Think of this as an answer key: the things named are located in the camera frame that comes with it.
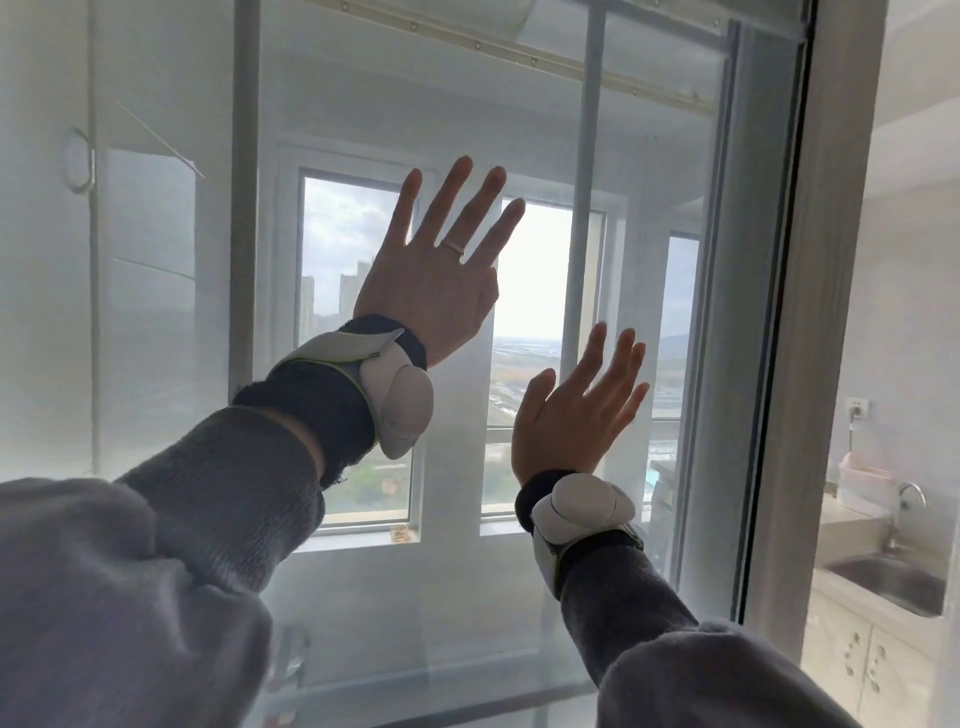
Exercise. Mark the glass sliding door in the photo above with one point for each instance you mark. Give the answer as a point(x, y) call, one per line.
point(630, 187)

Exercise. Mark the white wrist tracker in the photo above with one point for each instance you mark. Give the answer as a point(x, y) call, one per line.
point(581, 510)
point(401, 397)

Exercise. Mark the person's left little finger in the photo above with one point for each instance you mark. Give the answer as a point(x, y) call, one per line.
point(406, 206)

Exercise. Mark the person's left hand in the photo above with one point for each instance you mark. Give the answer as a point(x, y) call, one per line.
point(427, 292)

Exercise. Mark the person's right forearm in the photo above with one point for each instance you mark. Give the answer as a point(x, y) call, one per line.
point(660, 652)

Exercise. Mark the chrome faucet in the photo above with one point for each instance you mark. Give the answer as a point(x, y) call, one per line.
point(909, 491)

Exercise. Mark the small jar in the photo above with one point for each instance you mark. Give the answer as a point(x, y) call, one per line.
point(399, 534)

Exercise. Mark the white wall socket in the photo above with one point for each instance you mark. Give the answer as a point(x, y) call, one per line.
point(858, 409)

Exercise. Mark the white container with pink lid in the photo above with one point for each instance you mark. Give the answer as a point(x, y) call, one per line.
point(862, 487)

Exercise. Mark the person's left forearm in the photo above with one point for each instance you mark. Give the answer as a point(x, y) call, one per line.
point(187, 540)

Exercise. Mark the person's right little finger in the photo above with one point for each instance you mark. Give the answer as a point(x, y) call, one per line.
point(636, 405)

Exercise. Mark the stainless steel sink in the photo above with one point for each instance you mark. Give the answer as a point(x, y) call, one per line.
point(892, 581)

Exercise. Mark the white kitchen cabinet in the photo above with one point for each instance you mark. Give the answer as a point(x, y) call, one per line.
point(862, 660)

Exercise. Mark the beige door frame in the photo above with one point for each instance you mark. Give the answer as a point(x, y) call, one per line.
point(814, 300)

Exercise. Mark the white framed window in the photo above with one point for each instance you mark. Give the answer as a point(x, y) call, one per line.
point(337, 247)

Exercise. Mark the person's right hand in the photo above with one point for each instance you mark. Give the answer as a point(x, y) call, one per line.
point(562, 431)

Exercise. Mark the person's left middle finger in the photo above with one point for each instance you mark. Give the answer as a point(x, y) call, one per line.
point(480, 210)

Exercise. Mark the person's right thumb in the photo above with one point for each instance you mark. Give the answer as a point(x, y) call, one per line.
point(534, 397)

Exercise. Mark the person's right middle finger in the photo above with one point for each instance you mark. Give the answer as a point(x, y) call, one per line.
point(615, 360)

